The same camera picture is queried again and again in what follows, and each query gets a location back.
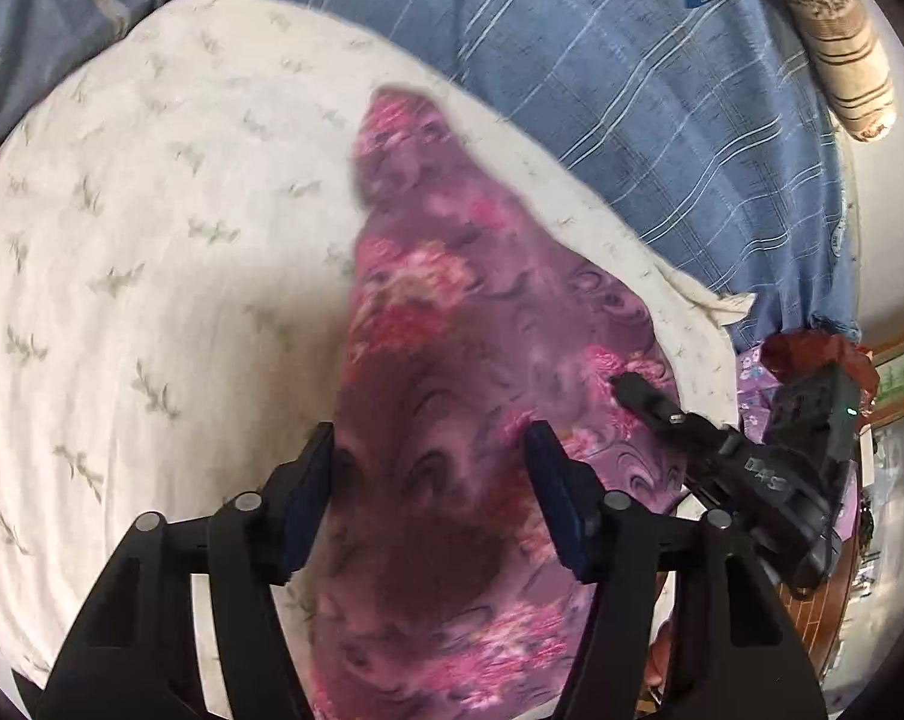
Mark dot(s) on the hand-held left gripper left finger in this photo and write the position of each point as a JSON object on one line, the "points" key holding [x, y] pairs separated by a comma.
{"points": [[309, 495]]}

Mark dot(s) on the lilac flower print cloth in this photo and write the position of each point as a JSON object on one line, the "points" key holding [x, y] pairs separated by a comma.
{"points": [[755, 390]]}

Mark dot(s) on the red cloth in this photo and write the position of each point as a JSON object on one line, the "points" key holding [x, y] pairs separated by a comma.
{"points": [[804, 352]]}

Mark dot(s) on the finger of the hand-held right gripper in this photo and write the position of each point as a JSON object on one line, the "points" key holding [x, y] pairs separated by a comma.
{"points": [[658, 409]]}

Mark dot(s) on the beige striped bolster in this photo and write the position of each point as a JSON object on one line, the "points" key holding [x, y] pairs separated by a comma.
{"points": [[834, 37]]}

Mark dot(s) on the blue striped shirt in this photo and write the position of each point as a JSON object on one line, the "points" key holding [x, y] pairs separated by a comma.
{"points": [[609, 90]]}

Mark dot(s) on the purple floral garment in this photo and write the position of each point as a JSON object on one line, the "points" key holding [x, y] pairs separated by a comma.
{"points": [[459, 330]]}

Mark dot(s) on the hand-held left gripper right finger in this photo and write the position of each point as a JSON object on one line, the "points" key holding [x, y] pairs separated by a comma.
{"points": [[553, 499]]}

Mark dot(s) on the white leaf print sheet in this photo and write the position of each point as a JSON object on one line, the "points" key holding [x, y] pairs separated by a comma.
{"points": [[182, 255]]}

